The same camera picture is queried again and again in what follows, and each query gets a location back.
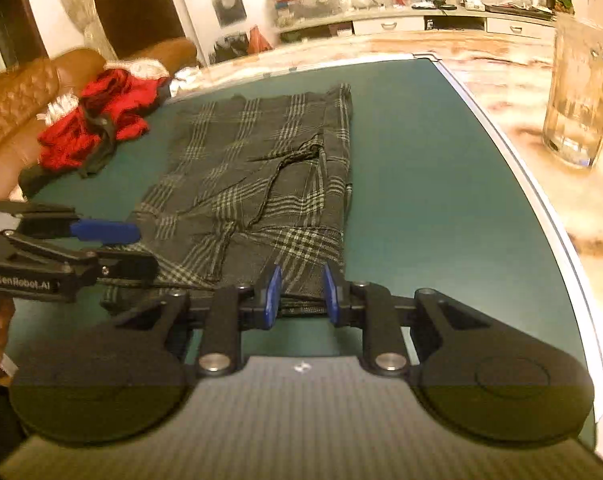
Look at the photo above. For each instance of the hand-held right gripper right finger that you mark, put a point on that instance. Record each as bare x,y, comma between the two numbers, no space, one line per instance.
332,296

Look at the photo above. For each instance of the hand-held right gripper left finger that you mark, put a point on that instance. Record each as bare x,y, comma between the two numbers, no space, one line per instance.
271,297

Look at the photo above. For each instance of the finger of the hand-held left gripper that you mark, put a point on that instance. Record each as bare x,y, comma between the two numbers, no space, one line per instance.
106,231
131,265

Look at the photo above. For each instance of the dark plaid pants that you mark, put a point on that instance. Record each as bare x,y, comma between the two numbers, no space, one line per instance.
241,170

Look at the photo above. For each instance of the red and black garment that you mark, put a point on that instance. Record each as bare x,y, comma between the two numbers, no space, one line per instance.
66,135

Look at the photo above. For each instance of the green table mat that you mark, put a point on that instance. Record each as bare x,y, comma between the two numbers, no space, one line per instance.
431,185

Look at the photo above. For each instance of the brown leather sofa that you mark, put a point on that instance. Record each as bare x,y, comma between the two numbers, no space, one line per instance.
11,105

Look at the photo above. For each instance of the white lace cloth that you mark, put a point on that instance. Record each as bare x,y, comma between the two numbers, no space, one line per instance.
141,67

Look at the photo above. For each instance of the dark bag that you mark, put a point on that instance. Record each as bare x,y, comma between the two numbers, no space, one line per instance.
229,47

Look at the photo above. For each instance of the beige lace curtain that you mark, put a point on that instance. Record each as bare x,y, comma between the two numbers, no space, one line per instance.
81,0

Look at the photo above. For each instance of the dark wooden door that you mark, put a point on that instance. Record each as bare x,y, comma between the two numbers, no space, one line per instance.
136,0

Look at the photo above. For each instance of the orange plastic bag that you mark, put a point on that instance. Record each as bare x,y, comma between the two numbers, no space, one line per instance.
259,40

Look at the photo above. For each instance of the white sideboard cabinet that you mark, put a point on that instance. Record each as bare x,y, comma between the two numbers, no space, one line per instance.
406,24

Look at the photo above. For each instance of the clear glass mug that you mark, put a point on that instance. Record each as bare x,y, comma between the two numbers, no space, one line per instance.
576,90

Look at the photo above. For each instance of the grey wall picture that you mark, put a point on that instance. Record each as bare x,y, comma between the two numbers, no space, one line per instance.
227,4

